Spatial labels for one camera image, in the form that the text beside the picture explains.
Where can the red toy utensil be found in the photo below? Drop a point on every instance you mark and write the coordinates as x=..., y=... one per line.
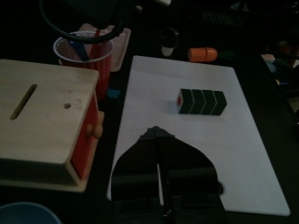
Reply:
x=95, y=48

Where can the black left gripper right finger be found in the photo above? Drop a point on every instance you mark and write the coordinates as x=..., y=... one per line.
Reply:
x=191, y=175

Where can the white cutting board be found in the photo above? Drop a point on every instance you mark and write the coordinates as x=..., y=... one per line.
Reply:
x=237, y=145

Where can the colourful toy pile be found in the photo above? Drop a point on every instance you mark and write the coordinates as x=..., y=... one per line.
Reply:
x=281, y=61

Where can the pink plastic container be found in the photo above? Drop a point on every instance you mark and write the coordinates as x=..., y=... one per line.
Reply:
x=121, y=49

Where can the blue plate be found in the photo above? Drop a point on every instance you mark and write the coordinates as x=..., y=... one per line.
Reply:
x=26, y=214

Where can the blue toy utensil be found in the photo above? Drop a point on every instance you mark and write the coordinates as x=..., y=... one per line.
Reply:
x=79, y=49

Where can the wooden box with red drawer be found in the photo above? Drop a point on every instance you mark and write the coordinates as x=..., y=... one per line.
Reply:
x=43, y=116

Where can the orange toy cylinder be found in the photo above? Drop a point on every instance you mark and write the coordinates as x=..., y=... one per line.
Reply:
x=201, y=54

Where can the black and white toy piece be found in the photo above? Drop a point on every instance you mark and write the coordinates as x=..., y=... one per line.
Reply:
x=168, y=43

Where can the red cup with white rim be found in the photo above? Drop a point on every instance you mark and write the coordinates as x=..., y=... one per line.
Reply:
x=101, y=67

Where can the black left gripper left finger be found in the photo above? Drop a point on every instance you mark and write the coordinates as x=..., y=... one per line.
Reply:
x=133, y=175

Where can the black toy sushi roll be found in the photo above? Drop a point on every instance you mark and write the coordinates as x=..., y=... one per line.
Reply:
x=201, y=102

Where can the small blue piece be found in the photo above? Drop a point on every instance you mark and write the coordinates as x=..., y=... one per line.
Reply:
x=113, y=93

